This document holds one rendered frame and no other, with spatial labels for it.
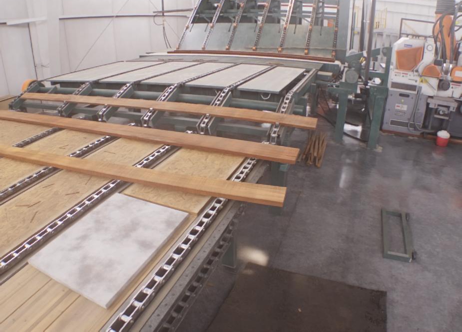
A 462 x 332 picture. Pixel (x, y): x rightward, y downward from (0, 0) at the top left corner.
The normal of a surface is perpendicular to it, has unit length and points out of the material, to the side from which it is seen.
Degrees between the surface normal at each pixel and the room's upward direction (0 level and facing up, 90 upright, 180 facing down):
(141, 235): 0
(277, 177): 90
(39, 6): 90
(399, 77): 90
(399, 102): 90
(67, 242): 0
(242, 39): 47
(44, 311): 0
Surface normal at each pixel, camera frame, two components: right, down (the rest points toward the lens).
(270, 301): 0.00, -0.90
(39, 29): -0.37, 0.40
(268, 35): -0.27, -0.33
